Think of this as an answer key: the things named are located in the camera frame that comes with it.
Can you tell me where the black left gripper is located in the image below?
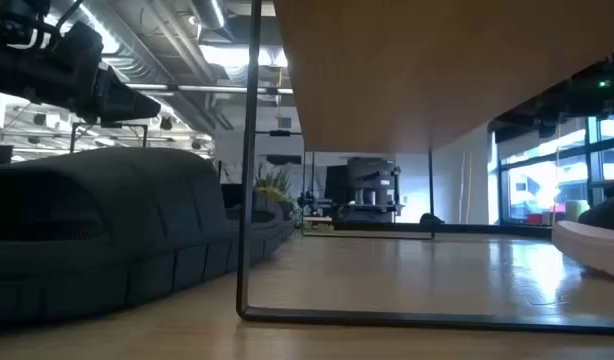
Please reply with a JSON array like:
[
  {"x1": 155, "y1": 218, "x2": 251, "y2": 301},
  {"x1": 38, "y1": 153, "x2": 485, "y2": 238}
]
[{"x1": 0, "y1": 22, "x2": 162, "y2": 126}]

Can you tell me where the yellow-green roll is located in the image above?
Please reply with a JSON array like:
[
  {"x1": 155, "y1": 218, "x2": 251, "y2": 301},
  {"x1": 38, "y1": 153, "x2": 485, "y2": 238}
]
[{"x1": 564, "y1": 199, "x2": 591, "y2": 223}]

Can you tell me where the wooden shelf with black frame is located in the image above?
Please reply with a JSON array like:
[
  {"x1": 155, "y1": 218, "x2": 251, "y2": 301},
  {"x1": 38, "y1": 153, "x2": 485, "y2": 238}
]
[{"x1": 235, "y1": 0, "x2": 614, "y2": 336}]

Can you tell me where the potted green succulent plant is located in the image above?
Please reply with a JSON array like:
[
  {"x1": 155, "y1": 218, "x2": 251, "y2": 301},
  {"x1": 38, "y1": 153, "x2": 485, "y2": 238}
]
[{"x1": 254, "y1": 163, "x2": 297, "y2": 221}]

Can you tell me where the black rubber slide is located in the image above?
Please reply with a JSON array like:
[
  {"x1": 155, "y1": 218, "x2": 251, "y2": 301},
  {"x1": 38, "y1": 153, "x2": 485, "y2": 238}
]
[
  {"x1": 578, "y1": 192, "x2": 614, "y2": 232},
  {"x1": 0, "y1": 146, "x2": 296, "y2": 321}
]

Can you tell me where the black background machine cabinet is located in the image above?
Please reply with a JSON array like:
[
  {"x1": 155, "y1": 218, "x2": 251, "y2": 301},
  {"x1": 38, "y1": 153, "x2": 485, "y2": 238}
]
[{"x1": 324, "y1": 157, "x2": 406, "y2": 224}]

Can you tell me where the black aluminium table frame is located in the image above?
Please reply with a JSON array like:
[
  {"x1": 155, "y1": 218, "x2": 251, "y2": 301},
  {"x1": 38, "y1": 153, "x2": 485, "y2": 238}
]
[{"x1": 331, "y1": 221, "x2": 553, "y2": 239}]

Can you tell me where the pink rubber slide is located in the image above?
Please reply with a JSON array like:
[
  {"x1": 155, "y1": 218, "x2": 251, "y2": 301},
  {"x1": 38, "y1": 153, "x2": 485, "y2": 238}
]
[{"x1": 551, "y1": 219, "x2": 614, "y2": 280}]

